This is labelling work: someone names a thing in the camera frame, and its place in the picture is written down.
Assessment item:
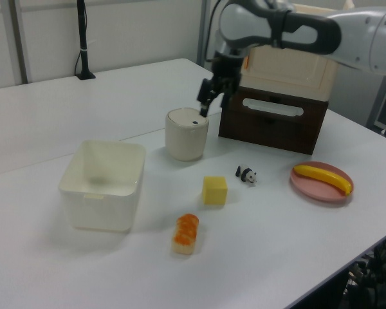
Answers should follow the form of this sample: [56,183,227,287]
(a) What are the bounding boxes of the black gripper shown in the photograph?
[197,50,244,118]

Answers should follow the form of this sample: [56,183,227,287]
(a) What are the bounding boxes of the white plastic box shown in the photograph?
[57,140,147,233]

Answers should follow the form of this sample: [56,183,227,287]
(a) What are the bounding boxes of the dark brown wooden drawer box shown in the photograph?
[217,85,329,156]

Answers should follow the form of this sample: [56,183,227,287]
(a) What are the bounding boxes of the small cream lidded trash can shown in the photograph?
[165,108,210,162]

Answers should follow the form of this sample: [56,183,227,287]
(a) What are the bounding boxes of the small panda figurine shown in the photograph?
[234,164,258,187]

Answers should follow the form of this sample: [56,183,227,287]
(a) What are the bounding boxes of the yellow cheese block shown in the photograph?
[201,175,228,205]

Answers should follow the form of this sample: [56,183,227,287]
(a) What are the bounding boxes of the pink plate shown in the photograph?
[289,160,354,203]

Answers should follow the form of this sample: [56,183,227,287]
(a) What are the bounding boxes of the yellow toy banana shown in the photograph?
[292,164,354,196]

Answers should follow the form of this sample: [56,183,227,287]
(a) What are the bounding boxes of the toy salmon sushi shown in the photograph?
[170,213,200,256]

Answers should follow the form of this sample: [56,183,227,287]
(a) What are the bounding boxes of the black pole stand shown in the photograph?
[75,0,97,80]

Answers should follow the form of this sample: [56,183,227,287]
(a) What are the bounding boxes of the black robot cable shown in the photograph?
[205,0,223,64]

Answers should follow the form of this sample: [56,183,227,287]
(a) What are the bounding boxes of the white drawer handle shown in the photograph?
[242,97,305,118]

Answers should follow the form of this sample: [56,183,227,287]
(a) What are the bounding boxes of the cream storage box with handles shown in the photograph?
[239,0,354,103]

